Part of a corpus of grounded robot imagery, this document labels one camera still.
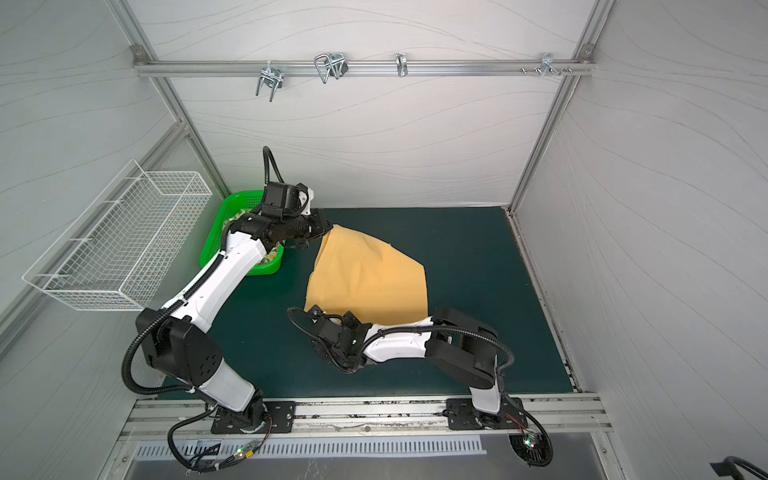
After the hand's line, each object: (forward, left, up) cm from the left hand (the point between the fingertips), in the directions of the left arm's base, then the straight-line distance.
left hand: (339, 220), depth 81 cm
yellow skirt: (-3, -7, -24) cm, 25 cm away
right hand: (-20, +1, -23) cm, 30 cm away
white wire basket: (-14, +48, +4) cm, 51 cm away
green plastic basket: (+28, +50, -22) cm, 61 cm away
